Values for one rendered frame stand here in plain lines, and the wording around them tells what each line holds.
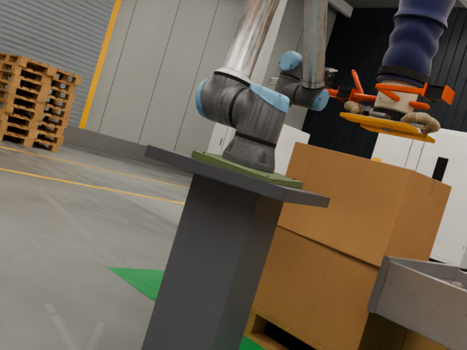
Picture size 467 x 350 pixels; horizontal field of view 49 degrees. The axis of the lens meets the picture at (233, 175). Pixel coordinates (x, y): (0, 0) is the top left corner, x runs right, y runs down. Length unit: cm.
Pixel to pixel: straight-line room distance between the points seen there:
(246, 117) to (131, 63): 1059
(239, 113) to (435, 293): 88
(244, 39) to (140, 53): 1054
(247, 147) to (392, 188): 67
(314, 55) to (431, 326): 105
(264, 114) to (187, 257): 54
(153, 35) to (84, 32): 179
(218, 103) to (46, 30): 955
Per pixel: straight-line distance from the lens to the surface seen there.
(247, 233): 164
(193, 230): 172
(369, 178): 216
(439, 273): 236
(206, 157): 164
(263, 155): 171
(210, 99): 182
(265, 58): 563
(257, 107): 170
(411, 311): 189
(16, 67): 845
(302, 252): 231
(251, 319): 248
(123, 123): 1230
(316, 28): 198
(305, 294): 229
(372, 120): 229
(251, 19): 188
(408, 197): 211
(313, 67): 203
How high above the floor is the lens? 80
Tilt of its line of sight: 2 degrees down
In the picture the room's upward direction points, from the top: 17 degrees clockwise
